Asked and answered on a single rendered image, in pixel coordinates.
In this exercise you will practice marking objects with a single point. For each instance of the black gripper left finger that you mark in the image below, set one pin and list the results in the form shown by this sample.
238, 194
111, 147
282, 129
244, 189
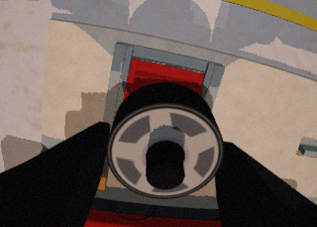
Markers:
57, 187

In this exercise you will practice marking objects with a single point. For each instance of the yellow rectangular outline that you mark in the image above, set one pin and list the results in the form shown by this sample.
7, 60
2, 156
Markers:
278, 11

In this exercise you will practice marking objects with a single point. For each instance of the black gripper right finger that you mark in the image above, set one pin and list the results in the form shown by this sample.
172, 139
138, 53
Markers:
249, 195

